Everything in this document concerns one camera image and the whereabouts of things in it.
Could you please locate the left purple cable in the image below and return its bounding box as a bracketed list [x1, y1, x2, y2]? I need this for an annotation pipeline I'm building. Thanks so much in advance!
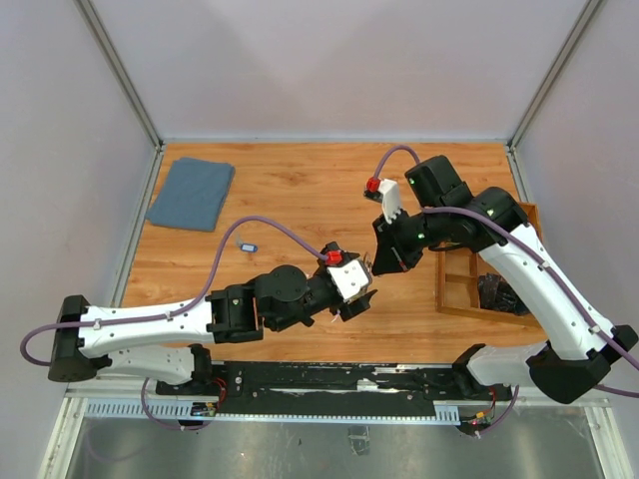
[19, 215, 345, 365]

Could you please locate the blue tag key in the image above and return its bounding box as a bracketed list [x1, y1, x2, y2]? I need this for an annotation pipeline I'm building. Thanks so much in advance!
[236, 236, 259, 253]

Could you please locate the aluminium frame post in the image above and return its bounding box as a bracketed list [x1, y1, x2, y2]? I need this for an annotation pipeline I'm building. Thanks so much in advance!
[73, 0, 164, 151]
[505, 0, 607, 153]

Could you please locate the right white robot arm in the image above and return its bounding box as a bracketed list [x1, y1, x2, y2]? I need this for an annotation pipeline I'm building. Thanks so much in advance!
[364, 156, 638, 404]

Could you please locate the wooden compartment tray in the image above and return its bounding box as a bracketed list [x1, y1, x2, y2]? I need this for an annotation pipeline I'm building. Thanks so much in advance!
[435, 199, 541, 321]

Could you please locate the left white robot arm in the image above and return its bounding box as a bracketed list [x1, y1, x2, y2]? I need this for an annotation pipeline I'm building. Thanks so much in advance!
[48, 242, 376, 395]

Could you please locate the right aluminium frame post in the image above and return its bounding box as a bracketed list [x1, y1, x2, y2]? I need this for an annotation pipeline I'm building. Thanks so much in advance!
[505, 0, 607, 153]

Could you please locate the grey slotted cable duct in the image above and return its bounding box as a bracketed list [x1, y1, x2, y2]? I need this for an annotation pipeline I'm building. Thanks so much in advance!
[84, 398, 461, 426]

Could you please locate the blue folded cloth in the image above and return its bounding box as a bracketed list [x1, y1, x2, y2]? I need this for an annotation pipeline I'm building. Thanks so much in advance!
[146, 157, 236, 233]

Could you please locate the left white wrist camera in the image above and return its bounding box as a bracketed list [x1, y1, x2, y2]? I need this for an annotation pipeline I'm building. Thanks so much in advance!
[327, 258, 372, 303]

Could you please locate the black mounting base rail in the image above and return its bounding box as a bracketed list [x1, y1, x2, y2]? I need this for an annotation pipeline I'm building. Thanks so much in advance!
[152, 361, 512, 419]

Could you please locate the rolled dark tie right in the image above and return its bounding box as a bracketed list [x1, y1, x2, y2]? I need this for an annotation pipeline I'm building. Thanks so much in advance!
[477, 273, 530, 316]

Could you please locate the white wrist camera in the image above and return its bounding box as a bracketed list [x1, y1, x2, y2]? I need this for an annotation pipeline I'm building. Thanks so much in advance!
[363, 177, 403, 225]
[327, 258, 372, 303]

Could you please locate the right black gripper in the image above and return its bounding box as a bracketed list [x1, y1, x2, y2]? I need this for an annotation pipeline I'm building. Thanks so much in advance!
[372, 205, 449, 274]

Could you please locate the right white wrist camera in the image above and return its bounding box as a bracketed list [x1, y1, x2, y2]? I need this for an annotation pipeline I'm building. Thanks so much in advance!
[363, 177, 403, 225]

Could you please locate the left aluminium frame post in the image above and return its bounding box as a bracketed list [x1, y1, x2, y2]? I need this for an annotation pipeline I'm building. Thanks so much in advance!
[73, 0, 164, 151]

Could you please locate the large metal keyring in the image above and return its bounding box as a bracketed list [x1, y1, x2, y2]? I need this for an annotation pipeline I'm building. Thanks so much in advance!
[361, 251, 374, 288]

